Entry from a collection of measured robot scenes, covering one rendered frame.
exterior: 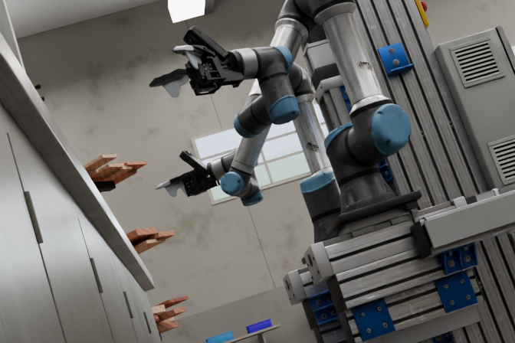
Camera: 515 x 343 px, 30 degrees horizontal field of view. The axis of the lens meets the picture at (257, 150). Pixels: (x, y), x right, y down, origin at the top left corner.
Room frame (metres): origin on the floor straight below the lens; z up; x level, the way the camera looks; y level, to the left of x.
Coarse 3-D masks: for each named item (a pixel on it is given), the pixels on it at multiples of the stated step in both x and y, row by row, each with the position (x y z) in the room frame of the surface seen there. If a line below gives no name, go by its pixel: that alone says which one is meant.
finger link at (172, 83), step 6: (174, 72) 2.16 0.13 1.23; (180, 72) 2.15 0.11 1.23; (156, 78) 2.15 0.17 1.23; (162, 78) 2.16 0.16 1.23; (168, 78) 2.16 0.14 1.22; (174, 78) 2.16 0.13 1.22; (180, 78) 2.17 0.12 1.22; (186, 78) 2.17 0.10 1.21; (150, 84) 2.15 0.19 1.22; (156, 84) 2.16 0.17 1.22; (162, 84) 2.16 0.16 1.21; (168, 84) 2.16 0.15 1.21; (174, 84) 2.16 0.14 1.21; (180, 84) 2.16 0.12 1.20; (168, 90) 2.16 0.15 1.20; (174, 90) 2.16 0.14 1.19; (174, 96) 2.16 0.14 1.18
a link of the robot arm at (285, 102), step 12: (264, 84) 2.23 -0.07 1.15; (276, 84) 2.22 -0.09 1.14; (288, 84) 2.24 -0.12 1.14; (264, 96) 2.24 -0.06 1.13; (276, 96) 2.22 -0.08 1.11; (288, 96) 2.23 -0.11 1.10; (252, 108) 2.30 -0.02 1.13; (264, 108) 2.26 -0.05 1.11; (276, 108) 2.23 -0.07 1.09; (288, 108) 2.23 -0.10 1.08; (264, 120) 2.30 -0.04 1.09; (276, 120) 2.24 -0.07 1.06; (288, 120) 2.27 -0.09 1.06
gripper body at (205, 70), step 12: (204, 60) 2.13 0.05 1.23; (216, 60) 2.14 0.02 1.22; (228, 60) 2.18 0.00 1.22; (240, 60) 2.17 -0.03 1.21; (192, 72) 2.15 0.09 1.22; (204, 72) 2.11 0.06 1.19; (216, 72) 2.13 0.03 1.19; (228, 72) 2.17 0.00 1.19; (240, 72) 2.18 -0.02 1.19; (192, 84) 2.15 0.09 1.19; (204, 84) 2.14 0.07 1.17; (216, 84) 2.17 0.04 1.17; (228, 84) 2.18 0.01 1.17
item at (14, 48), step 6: (0, 0) 1.62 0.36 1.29; (0, 6) 1.62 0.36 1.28; (6, 6) 1.65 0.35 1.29; (0, 12) 1.62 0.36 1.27; (6, 12) 1.63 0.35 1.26; (6, 18) 1.62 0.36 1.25; (6, 24) 1.62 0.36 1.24; (6, 30) 1.62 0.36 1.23; (12, 30) 1.64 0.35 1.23; (6, 36) 1.62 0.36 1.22; (12, 36) 1.62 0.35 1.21; (12, 42) 1.62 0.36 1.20; (12, 48) 1.62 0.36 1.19; (18, 48) 1.65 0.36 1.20; (18, 54) 1.63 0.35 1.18; (18, 60) 1.62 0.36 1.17
